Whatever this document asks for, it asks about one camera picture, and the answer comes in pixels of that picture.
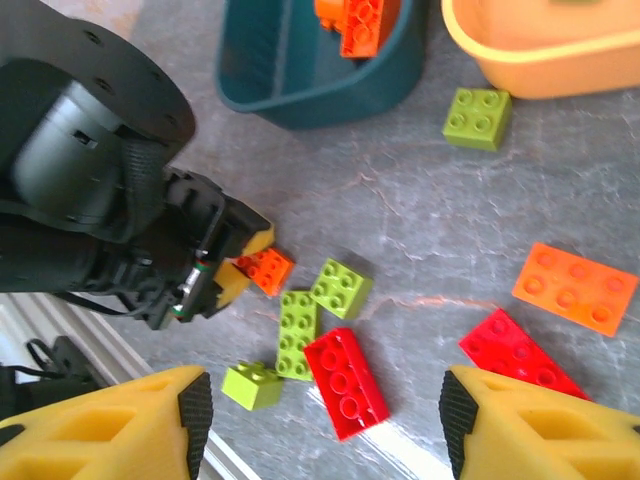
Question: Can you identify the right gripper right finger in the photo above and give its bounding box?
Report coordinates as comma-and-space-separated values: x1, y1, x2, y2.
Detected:
438, 364, 640, 480

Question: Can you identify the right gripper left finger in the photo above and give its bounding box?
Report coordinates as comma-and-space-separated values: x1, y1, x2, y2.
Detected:
0, 364, 215, 480

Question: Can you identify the small orange lego brick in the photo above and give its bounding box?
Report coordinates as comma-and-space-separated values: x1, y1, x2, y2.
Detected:
234, 246, 297, 298

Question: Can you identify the long red lego brick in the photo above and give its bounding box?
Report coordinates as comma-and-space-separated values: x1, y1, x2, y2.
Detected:
302, 326, 392, 443

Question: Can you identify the long orange lego brick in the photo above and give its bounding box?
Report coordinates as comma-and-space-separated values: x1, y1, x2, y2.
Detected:
313, 0, 352, 34
339, 0, 402, 61

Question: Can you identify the long green lego brick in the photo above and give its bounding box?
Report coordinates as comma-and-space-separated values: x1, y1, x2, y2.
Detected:
274, 290, 322, 383

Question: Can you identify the small green lego brick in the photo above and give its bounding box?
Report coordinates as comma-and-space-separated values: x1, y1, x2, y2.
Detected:
220, 360, 285, 413
309, 257, 375, 322
440, 87, 514, 153

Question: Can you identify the teal plastic container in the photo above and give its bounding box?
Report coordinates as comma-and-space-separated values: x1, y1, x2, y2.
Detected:
214, 0, 427, 132

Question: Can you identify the flat orange lego brick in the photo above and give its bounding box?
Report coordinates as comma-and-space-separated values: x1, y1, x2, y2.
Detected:
511, 241, 640, 338

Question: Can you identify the orange plastic container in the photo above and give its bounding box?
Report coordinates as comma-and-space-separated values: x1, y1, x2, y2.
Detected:
440, 0, 640, 101

